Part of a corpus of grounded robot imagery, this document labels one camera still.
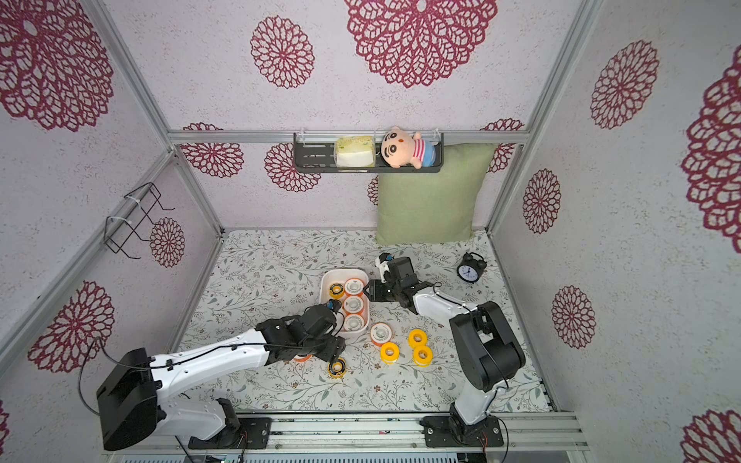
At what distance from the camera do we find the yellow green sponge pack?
3.00ft

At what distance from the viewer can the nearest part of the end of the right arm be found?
695mm

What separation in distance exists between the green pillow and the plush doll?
5 cm

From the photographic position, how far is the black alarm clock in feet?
3.33

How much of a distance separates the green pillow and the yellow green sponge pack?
3.8 inches

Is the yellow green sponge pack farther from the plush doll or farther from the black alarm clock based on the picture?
the black alarm clock
